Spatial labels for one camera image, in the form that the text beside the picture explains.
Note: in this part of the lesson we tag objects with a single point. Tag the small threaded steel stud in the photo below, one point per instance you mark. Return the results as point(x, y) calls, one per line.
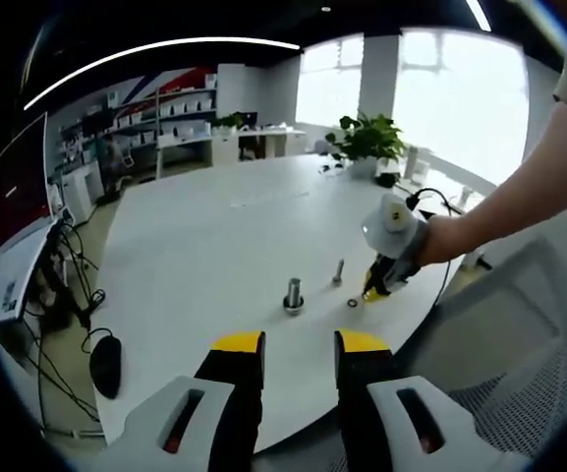
point(338, 270)

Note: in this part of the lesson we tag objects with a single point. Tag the storage shelf with white bins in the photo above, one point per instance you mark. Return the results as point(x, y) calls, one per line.
point(165, 108)

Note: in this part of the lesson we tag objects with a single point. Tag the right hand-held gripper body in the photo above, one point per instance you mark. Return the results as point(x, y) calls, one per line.
point(391, 231)

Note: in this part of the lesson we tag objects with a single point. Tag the white cabinet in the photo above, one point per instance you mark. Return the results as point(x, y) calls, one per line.
point(81, 192)

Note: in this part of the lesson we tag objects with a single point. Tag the large threaded steel stud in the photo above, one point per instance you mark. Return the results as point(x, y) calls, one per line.
point(294, 290)

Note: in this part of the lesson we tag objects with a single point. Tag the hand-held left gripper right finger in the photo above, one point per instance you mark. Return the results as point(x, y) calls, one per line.
point(366, 369)

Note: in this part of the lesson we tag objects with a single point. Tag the black oval mouse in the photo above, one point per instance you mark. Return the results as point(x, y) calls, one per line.
point(105, 366)

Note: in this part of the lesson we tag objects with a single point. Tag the computer monitor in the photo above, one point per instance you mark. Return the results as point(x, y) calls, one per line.
point(17, 187)

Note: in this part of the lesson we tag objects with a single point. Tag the grey mesh chair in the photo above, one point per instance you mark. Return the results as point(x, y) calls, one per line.
point(504, 334)

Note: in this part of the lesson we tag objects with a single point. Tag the white office desk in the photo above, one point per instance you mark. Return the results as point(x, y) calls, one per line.
point(13, 280)

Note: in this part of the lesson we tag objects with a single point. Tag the low white sideboard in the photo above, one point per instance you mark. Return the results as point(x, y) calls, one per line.
point(273, 142)

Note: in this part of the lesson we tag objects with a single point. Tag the small black device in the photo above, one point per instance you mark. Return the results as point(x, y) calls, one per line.
point(386, 180)

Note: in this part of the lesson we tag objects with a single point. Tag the large green potted plant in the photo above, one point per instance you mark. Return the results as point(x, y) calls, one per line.
point(371, 137)

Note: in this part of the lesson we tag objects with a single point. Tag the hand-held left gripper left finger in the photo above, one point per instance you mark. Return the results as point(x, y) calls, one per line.
point(236, 373)

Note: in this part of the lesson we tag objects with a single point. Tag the curved ceiling light strip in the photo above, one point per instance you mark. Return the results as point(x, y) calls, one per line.
point(155, 49)

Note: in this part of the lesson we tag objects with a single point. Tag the small green plant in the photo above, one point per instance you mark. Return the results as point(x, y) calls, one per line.
point(229, 122)

